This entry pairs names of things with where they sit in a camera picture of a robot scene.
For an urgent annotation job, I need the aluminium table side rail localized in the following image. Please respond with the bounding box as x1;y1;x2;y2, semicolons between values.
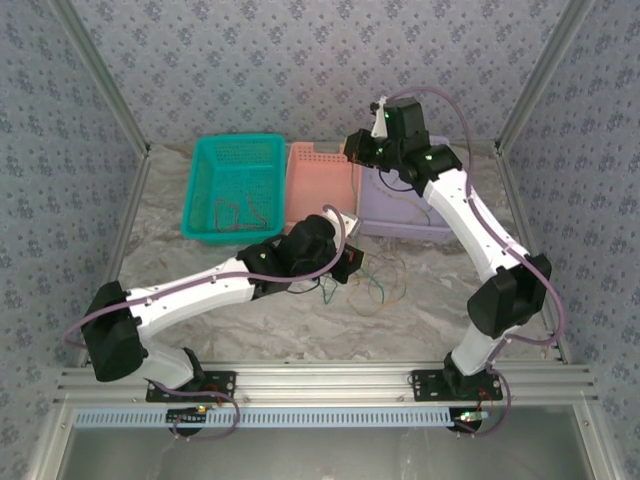
492;144;574;365
74;147;154;369

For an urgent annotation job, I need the purple plastic basket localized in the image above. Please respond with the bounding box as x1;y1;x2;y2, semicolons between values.
357;134;452;243

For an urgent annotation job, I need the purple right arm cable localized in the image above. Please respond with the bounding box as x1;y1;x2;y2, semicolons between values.
388;86;568;439

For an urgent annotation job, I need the thin yellow green cable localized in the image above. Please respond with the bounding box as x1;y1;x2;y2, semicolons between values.
348;253;408;317

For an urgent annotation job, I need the aluminium frame post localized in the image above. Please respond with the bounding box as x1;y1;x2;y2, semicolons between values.
52;0;152;154
493;0;609;156

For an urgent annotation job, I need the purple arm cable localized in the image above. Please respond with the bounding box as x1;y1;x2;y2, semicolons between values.
388;86;568;439
62;203;352;445

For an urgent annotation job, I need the teal plastic basket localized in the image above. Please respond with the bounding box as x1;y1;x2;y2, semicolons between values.
180;133;287;248

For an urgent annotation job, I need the light blue slotted cable duct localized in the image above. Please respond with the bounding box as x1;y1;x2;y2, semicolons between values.
73;405;454;430

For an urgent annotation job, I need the grey metal panel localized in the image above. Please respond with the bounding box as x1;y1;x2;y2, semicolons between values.
29;404;614;480

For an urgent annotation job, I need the pink plastic basket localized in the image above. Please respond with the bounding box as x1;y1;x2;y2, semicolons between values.
283;141;363;235

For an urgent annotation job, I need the small circuit board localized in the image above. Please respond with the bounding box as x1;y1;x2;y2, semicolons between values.
451;408;491;433
166;406;211;428

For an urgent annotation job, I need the dark grey cable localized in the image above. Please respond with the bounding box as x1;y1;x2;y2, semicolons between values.
213;193;270;234

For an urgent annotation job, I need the aluminium mounting rail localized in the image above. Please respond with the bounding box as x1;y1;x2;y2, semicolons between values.
55;363;599;405

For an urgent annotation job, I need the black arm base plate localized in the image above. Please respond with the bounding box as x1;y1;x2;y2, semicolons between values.
410;369;504;403
145;370;237;403

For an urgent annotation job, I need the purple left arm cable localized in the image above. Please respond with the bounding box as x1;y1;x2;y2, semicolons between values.
62;203;352;445

